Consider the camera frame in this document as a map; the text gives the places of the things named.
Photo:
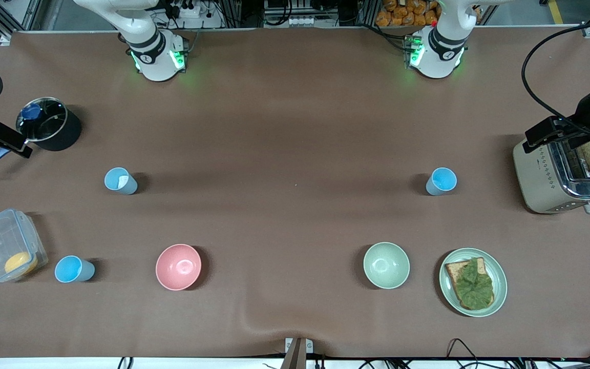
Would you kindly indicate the pink bowl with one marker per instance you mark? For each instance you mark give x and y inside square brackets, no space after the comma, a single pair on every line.
[178,267]

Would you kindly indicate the brown table cover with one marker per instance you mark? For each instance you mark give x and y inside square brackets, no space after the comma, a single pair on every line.
[274,128]

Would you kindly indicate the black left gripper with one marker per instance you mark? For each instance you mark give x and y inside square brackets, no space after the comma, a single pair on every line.
[586,114]

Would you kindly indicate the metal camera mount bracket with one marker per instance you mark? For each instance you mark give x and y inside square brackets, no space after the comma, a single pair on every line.
[295,353]

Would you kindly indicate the crumpled white paper tissue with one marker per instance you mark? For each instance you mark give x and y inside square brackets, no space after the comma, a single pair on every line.
[122,181]

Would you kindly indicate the bag of orange snacks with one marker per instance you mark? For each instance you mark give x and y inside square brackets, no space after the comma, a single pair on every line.
[402,13]

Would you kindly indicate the white power strip with plugs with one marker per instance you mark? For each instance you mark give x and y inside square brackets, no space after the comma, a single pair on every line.
[185,9]

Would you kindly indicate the toast slice under lettuce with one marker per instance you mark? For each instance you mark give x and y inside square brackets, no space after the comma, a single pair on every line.
[452,270]

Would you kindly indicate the green lettuce leaf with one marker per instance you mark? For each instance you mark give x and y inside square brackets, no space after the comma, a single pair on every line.
[475,287]

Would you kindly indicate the small white power strip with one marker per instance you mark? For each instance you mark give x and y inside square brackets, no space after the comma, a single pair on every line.
[302,21]

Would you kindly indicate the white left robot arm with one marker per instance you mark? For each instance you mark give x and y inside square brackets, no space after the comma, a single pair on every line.
[441,51]

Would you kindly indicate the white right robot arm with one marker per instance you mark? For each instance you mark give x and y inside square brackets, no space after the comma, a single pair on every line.
[154,51]

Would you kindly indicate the pale green plate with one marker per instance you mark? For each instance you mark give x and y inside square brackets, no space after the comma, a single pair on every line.
[500,282]

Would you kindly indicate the beige chrome toaster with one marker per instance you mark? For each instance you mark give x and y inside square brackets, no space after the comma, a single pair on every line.
[541,179]

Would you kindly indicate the blue cup holding paper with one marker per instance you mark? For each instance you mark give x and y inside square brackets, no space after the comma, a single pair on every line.
[130,187]

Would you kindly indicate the pale green bowl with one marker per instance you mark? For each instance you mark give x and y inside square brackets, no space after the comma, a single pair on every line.
[386,265]

